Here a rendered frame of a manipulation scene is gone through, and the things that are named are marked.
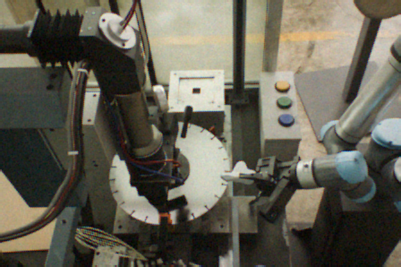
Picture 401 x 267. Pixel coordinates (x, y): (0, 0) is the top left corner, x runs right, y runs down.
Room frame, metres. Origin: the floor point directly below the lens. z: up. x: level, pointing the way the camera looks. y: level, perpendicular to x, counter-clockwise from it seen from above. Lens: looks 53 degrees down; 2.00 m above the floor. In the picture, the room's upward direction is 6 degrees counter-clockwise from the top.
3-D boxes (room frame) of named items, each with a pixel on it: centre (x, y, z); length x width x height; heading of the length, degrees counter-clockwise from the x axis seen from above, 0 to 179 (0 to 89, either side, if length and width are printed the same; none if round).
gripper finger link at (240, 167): (0.65, -0.09, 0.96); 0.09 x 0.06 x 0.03; 73
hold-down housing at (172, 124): (0.61, 0.08, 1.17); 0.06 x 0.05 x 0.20; 165
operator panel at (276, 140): (0.93, -0.25, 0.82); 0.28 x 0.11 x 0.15; 174
